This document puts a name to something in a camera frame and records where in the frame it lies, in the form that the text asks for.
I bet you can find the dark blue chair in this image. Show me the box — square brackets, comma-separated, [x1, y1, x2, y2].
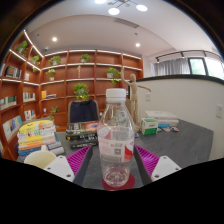
[67, 99, 100, 124]

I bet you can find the branched ceiling lamp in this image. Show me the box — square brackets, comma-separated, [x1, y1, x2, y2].
[94, 0, 149, 16]

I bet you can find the clear plastic water bottle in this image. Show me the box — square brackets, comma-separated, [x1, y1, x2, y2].
[97, 87, 136, 188]

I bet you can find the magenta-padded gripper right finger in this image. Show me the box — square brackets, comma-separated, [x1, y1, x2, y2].
[133, 144, 182, 187]

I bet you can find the window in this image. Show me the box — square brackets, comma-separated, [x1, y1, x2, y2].
[188, 56, 224, 81]

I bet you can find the grey window curtain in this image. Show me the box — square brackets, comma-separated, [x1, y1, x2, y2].
[153, 57, 192, 77]

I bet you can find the wooden artist mannequin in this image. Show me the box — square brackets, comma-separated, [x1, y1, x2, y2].
[120, 70, 152, 133]

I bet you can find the flat round red coaster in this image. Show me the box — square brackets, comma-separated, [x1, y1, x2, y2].
[101, 173, 136, 192]

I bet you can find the green and white box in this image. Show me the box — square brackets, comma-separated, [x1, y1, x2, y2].
[139, 117, 159, 136]

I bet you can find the orange wooden shelf unit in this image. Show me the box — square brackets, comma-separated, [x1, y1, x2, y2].
[0, 29, 144, 161]

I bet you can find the white wall socket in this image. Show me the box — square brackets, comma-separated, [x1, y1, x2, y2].
[215, 103, 224, 119]

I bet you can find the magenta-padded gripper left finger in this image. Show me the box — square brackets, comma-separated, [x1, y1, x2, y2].
[43, 144, 95, 187]

